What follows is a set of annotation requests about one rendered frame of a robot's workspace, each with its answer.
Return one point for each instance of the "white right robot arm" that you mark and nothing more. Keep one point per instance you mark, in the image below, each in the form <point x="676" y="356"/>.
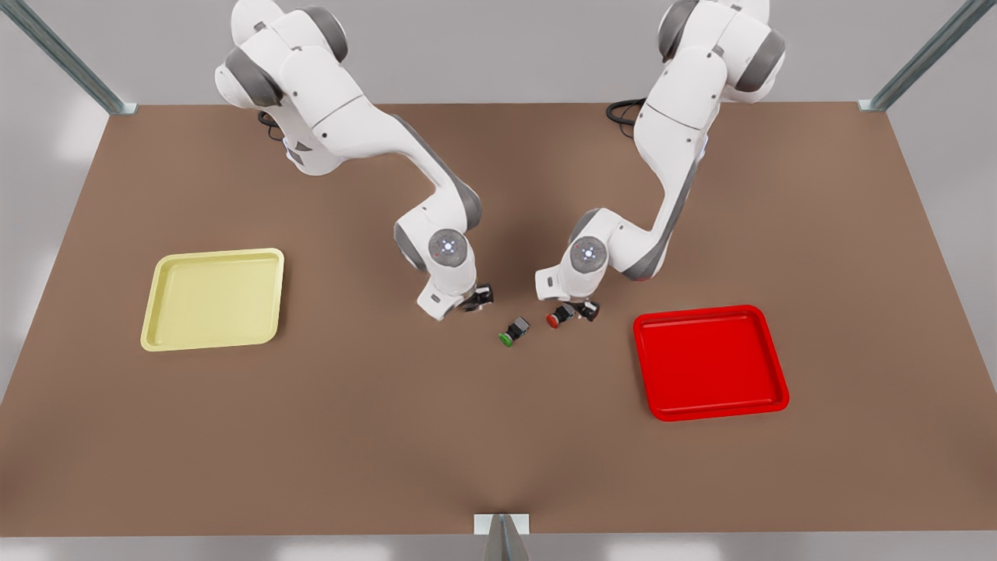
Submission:
<point x="350" y="128"/>

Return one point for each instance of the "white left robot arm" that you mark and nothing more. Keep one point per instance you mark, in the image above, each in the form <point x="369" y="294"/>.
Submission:
<point x="678" y="140"/>

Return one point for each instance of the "red tray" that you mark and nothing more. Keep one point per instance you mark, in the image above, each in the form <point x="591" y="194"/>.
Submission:
<point x="709" y="362"/>

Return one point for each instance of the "pale yellow tray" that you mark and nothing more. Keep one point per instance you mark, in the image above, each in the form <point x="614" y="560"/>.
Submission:
<point x="213" y="300"/>

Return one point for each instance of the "red push-button switch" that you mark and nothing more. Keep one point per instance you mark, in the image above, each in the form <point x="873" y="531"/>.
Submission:
<point x="559" y="315"/>

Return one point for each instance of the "green push-button switch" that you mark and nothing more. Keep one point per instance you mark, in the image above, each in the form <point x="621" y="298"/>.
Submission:
<point x="514" y="331"/>

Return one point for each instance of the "silver frame post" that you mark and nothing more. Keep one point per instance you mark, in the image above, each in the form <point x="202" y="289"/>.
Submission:
<point x="66" y="56"/>
<point x="504" y="538"/>
<point x="923" y="56"/>

